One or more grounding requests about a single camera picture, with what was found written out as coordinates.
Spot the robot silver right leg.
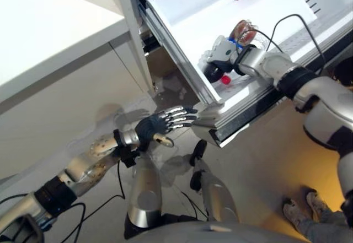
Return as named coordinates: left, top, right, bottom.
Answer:
left=189, top=139, right=239, bottom=223

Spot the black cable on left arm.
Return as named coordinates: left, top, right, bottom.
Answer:
left=0, top=160, right=126, bottom=243

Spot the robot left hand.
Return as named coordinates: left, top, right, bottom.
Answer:
left=135, top=105, right=199, bottom=153

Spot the white kitchen counter cabinet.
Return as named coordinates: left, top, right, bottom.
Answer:
left=0, top=0, right=155, bottom=185

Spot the white refrigerator drawer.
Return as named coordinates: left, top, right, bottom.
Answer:
left=133, top=0, right=353, bottom=148

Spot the robot silver leg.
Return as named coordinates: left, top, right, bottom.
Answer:
left=189, top=139, right=239, bottom=223
left=123, top=154, right=163, bottom=240

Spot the person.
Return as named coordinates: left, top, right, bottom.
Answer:
left=282, top=190, right=349, bottom=243

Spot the robot silver left leg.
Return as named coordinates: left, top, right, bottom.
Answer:
left=123, top=154, right=163, bottom=240

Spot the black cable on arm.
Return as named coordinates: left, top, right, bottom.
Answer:
left=242, top=14, right=328, bottom=74
left=0, top=160, right=126, bottom=243

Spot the cola bottle blue label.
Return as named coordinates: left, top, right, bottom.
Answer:
left=202, top=19, right=269, bottom=85

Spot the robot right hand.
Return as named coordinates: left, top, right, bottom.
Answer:
left=197, top=35, right=244, bottom=74

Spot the robot silver torso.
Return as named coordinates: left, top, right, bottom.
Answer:
left=125, top=220, right=311, bottom=243

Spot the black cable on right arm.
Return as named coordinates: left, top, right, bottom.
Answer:
left=242, top=14, right=328, bottom=74

